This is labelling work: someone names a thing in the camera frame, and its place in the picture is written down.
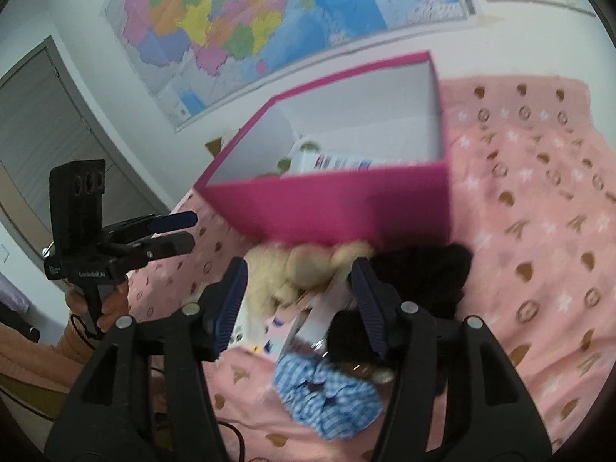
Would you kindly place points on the pink cardboard box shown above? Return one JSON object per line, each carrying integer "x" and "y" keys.
{"x": 332, "y": 202}

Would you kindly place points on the black soft cloth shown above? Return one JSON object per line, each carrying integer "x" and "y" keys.
{"x": 423, "y": 274}

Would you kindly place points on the white printed packet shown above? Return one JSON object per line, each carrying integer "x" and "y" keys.
{"x": 332, "y": 160}

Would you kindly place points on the dark object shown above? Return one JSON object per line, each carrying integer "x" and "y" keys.
{"x": 19, "y": 325}

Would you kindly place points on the pink printed blanket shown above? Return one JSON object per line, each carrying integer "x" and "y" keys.
{"x": 524, "y": 231}

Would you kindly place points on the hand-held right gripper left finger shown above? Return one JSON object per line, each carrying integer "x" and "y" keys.
{"x": 225, "y": 310}

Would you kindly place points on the person's left hand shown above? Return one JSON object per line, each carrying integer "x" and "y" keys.
{"x": 114, "y": 305}

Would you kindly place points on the colourful wall map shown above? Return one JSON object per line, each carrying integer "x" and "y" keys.
{"x": 231, "y": 24}

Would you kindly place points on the person's left forearm orange sleeve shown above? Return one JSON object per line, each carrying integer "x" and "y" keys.
{"x": 53, "y": 346}

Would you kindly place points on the pink spout pouch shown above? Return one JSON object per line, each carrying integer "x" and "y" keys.
{"x": 293, "y": 327}

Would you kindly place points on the purple cloth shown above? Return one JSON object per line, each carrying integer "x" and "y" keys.
{"x": 12, "y": 293}

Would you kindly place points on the blue checked scrunchie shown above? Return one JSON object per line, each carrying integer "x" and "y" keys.
{"x": 332, "y": 399}

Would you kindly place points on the grey door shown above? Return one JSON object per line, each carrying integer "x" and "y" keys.
{"x": 53, "y": 120}

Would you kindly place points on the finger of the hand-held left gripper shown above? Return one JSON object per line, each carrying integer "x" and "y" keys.
{"x": 168, "y": 221}
{"x": 163, "y": 248}

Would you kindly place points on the beige plush toy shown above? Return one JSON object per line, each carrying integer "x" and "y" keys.
{"x": 301, "y": 264}

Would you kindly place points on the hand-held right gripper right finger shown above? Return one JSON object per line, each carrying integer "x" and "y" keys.
{"x": 369, "y": 309}

